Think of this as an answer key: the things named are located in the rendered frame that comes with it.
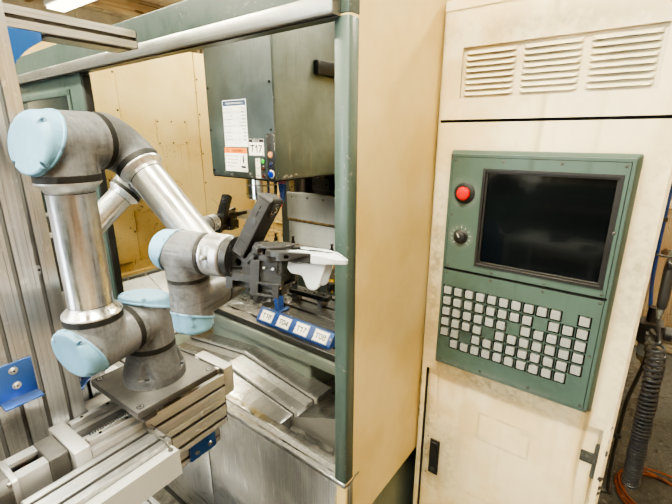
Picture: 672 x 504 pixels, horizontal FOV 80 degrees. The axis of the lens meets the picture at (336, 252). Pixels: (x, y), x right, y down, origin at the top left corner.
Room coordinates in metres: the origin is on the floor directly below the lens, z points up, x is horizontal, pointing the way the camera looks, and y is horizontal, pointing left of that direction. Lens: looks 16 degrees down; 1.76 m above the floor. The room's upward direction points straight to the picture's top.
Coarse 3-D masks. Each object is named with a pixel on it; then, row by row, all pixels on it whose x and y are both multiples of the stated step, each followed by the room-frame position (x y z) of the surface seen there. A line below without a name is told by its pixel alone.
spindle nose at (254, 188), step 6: (246, 180) 2.04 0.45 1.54; (252, 180) 2.01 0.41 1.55; (258, 180) 2.01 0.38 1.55; (246, 186) 2.05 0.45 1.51; (252, 186) 2.01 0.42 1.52; (258, 186) 2.01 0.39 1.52; (264, 186) 2.01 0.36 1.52; (270, 186) 2.03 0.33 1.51; (276, 186) 2.07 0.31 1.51; (246, 192) 2.05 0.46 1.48; (252, 192) 2.01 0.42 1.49; (258, 192) 2.01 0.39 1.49; (264, 192) 2.01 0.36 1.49; (270, 192) 2.03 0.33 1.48; (276, 192) 2.07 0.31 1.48; (252, 198) 2.02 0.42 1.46
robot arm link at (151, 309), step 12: (120, 300) 0.87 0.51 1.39; (132, 300) 0.86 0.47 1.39; (144, 300) 0.88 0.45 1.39; (156, 300) 0.88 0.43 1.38; (168, 300) 0.92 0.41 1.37; (132, 312) 0.84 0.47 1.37; (144, 312) 0.86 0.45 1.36; (156, 312) 0.88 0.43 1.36; (168, 312) 0.91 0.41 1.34; (144, 324) 0.84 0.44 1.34; (156, 324) 0.87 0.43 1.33; (168, 324) 0.91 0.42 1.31; (144, 336) 0.84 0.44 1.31; (156, 336) 0.87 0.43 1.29; (168, 336) 0.90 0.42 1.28; (144, 348) 0.86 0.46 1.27; (156, 348) 0.87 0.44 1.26
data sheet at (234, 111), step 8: (224, 104) 1.92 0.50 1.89; (232, 104) 1.88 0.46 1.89; (240, 104) 1.85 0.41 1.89; (224, 112) 1.92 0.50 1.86; (232, 112) 1.88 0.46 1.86; (240, 112) 1.85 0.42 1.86; (224, 120) 1.92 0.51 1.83; (232, 120) 1.89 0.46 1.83; (240, 120) 1.85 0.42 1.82; (224, 128) 1.92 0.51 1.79; (232, 128) 1.89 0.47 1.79; (240, 128) 1.86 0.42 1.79; (232, 136) 1.89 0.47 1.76; (240, 136) 1.86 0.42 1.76; (232, 144) 1.89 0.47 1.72; (240, 144) 1.86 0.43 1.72
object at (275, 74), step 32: (288, 32) 1.80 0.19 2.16; (320, 32) 1.96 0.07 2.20; (224, 64) 1.91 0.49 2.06; (256, 64) 1.78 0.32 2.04; (288, 64) 1.80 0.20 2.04; (320, 64) 1.92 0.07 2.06; (224, 96) 1.91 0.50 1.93; (256, 96) 1.79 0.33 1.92; (288, 96) 1.79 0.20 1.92; (320, 96) 1.96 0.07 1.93; (256, 128) 1.79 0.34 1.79; (288, 128) 1.79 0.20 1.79; (320, 128) 1.96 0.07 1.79; (224, 160) 1.94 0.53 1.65; (288, 160) 1.78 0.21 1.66; (320, 160) 1.96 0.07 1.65
